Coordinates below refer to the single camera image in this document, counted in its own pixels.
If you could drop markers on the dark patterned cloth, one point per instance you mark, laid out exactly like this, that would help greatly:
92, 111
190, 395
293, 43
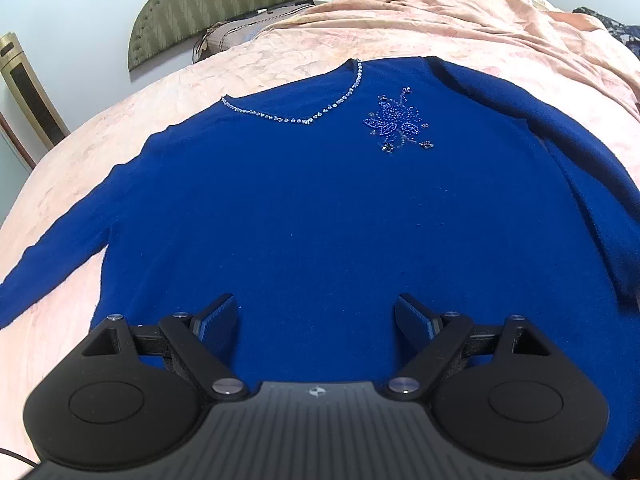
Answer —
628, 35

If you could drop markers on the blue beaded sweater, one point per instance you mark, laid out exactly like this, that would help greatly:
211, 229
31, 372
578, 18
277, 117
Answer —
318, 203

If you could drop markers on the gold tower air conditioner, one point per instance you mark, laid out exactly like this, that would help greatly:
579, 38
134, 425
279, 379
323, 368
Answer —
29, 93

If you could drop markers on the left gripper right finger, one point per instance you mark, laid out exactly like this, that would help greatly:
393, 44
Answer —
503, 393

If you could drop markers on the pink floral bedspread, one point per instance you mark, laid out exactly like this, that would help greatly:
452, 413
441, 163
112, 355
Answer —
567, 60

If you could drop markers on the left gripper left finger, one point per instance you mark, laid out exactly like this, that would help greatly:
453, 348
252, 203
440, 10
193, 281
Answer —
127, 395

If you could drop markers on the brown patterned pillow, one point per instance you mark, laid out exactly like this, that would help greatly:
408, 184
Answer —
227, 34

